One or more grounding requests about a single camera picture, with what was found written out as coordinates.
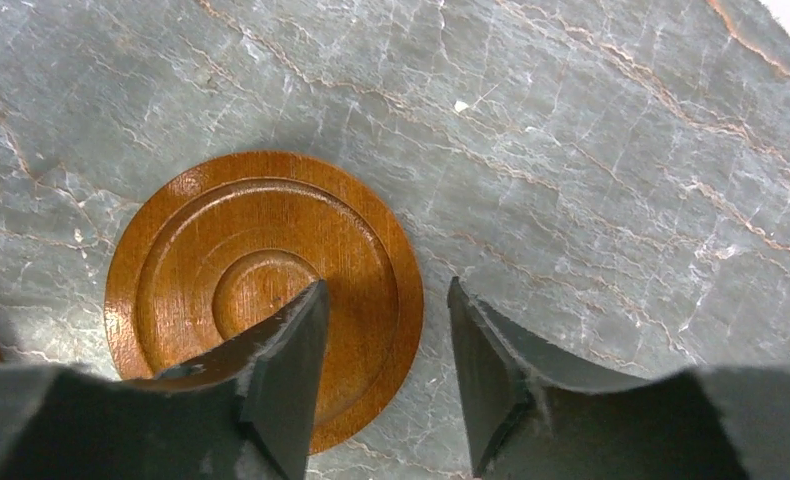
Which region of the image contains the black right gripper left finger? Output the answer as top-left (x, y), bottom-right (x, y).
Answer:
top-left (156, 280), bottom-right (329, 479)

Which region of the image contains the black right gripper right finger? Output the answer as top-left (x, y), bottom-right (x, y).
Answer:
top-left (447, 276), bottom-right (645, 478)

